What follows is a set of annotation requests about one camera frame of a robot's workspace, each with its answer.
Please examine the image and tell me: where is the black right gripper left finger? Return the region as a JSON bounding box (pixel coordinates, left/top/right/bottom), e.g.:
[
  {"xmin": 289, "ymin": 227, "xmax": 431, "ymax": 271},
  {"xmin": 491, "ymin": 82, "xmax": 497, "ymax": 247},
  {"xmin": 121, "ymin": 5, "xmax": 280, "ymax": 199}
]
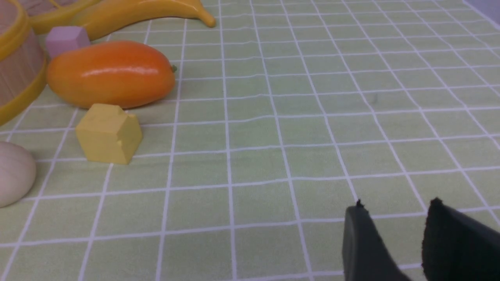
[{"xmin": 342, "ymin": 199, "xmax": 410, "ymax": 281}]

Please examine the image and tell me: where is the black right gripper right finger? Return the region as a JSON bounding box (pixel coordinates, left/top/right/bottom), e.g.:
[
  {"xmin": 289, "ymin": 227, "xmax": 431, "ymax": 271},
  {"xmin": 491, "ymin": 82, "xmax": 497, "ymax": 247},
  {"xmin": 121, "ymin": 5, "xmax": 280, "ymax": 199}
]
[{"xmin": 421, "ymin": 198, "xmax": 500, "ymax": 281}]

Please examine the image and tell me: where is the white bun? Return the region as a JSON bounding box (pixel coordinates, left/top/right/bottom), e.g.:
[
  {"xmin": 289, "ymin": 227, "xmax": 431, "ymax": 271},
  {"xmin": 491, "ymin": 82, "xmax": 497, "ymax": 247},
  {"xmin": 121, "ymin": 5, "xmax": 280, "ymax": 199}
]
[{"xmin": 0, "ymin": 142, "xmax": 36, "ymax": 208}]

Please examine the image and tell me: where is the bamboo steamer tray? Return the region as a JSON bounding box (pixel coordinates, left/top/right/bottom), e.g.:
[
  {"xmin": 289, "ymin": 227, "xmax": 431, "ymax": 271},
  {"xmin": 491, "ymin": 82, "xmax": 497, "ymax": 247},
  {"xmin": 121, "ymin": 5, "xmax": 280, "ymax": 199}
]
[{"xmin": 0, "ymin": 0, "xmax": 48, "ymax": 125}]

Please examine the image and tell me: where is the bamboo steamer lid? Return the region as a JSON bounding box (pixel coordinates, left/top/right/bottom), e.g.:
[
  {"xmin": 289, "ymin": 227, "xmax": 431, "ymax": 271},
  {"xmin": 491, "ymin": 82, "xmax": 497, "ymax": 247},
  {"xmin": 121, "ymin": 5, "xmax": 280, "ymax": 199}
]
[{"xmin": 15, "ymin": 0, "xmax": 100, "ymax": 34}]

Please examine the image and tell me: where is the green checkered tablecloth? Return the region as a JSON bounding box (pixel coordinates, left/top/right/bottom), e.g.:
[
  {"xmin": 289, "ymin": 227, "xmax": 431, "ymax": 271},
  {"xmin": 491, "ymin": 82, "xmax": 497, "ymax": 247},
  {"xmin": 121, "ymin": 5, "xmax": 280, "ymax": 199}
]
[{"xmin": 1, "ymin": 0, "xmax": 500, "ymax": 281}]

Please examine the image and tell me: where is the yellow foam block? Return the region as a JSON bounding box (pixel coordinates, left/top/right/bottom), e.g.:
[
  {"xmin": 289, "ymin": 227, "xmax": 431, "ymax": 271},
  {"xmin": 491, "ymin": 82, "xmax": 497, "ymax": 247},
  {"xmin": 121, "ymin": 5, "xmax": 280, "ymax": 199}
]
[{"xmin": 75, "ymin": 104, "xmax": 143, "ymax": 164}]

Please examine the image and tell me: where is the orange toy mango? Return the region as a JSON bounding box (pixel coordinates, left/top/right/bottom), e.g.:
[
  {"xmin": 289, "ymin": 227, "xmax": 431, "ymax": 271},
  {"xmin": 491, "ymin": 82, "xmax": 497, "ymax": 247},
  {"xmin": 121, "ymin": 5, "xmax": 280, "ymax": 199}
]
[{"xmin": 46, "ymin": 41, "xmax": 177, "ymax": 108}]

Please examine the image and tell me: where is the yellow toy banana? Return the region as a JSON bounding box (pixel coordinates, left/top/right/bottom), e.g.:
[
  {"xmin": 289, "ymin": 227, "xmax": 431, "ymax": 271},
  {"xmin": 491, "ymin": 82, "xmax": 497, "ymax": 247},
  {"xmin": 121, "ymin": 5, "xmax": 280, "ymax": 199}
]
[{"xmin": 70, "ymin": 0, "xmax": 216, "ymax": 41}]

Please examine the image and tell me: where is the pink foam cube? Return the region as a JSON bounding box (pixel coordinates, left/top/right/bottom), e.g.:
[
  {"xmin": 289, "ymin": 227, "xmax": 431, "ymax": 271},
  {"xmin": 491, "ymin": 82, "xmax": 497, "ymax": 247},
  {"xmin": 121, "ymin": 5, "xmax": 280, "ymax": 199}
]
[{"xmin": 45, "ymin": 26, "xmax": 91, "ymax": 59}]

